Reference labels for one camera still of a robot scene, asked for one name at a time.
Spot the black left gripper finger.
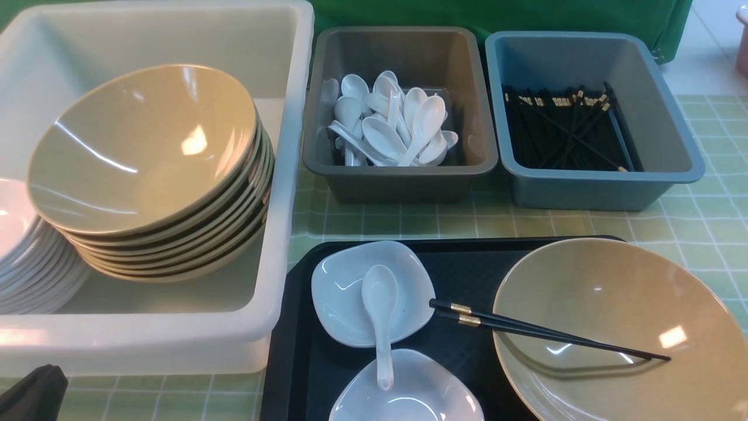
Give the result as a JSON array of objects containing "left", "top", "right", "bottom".
[{"left": 1, "top": 364, "right": 68, "bottom": 420}]

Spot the white square dish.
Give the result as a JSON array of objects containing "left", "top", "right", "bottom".
[
  {"left": 311, "top": 240, "right": 435, "bottom": 348},
  {"left": 329, "top": 348, "right": 484, "bottom": 420}
]

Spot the white ceramic soup spoon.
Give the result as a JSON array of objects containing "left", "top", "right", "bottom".
[{"left": 361, "top": 265, "right": 398, "bottom": 391}]

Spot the black chopstick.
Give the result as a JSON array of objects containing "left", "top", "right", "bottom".
[
  {"left": 428, "top": 298, "right": 671, "bottom": 361},
  {"left": 435, "top": 310, "right": 593, "bottom": 344}
]

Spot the tan noodle bowl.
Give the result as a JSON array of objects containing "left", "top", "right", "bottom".
[{"left": 493, "top": 238, "right": 747, "bottom": 420}]

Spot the stack of white dishes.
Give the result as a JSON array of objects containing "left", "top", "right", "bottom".
[{"left": 1, "top": 178, "right": 92, "bottom": 315}]

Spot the large white plastic tub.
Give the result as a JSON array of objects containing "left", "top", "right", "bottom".
[{"left": 2, "top": 1, "right": 314, "bottom": 378}]

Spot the stack of tan bowls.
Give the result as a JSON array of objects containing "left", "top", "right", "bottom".
[{"left": 26, "top": 64, "right": 275, "bottom": 283}]

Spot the black plastic serving tray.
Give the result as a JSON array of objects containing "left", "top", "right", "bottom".
[{"left": 259, "top": 237, "right": 559, "bottom": 420}]

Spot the pile of white spoons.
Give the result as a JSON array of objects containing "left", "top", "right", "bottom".
[{"left": 320, "top": 70, "right": 427, "bottom": 167}]

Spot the grey plastic spoon bin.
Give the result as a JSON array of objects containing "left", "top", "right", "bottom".
[{"left": 301, "top": 26, "right": 499, "bottom": 205}]

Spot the pile of black chopsticks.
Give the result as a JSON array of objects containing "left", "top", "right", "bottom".
[{"left": 502, "top": 81, "right": 644, "bottom": 172}]

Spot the blue plastic chopstick bin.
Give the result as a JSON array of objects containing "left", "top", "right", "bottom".
[{"left": 484, "top": 31, "right": 705, "bottom": 211}]

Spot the green checkered tablecloth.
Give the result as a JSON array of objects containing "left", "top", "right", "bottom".
[{"left": 58, "top": 94, "right": 747, "bottom": 420}]

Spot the green cloth backdrop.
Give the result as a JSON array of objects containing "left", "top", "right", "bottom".
[{"left": 311, "top": 1, "right": 692, "bottom": 64}]

